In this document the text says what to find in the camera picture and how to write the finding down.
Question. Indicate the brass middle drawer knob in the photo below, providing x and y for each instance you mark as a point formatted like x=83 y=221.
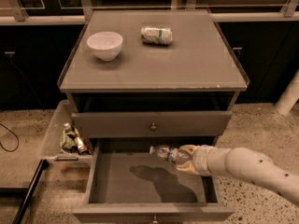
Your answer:
x=154 y=220

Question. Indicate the clear plastic water bottle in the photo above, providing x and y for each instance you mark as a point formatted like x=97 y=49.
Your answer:
x=173 y=155

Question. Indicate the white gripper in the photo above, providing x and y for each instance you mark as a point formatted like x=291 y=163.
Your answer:
x=202 y=160

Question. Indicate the grey drawer cabinet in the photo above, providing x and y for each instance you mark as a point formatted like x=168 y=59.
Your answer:
x=196 y=72

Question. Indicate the grey upper drawer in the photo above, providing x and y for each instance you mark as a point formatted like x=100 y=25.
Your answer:
x=137 y=124

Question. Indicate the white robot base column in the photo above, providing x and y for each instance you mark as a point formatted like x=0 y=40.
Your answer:
x=289 y=97

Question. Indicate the brass upper drawer knob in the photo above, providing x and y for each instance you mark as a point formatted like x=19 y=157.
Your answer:
x=153 y=127

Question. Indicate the small bottles in bin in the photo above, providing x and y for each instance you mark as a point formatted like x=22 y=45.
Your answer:
x=72 y=142

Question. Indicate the brass drawer knob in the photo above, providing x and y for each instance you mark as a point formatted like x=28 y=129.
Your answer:
x=154 y=220
x=153 y=127

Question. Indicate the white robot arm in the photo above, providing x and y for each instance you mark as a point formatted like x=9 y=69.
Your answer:
x=239 y=163

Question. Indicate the white railing frame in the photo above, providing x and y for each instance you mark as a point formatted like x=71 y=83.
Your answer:
x=79 y=11

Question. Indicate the white ceramic bowl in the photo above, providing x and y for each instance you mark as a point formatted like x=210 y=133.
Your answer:
x=105 y=45

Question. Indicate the grey open middle drawer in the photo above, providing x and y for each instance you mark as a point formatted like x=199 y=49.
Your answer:
x=128 y=185

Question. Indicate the clear plastic storage bin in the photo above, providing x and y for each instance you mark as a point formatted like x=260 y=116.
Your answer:
x=51 y=144

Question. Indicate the black floor rail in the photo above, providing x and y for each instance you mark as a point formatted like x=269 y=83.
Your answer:
x=43 y=164

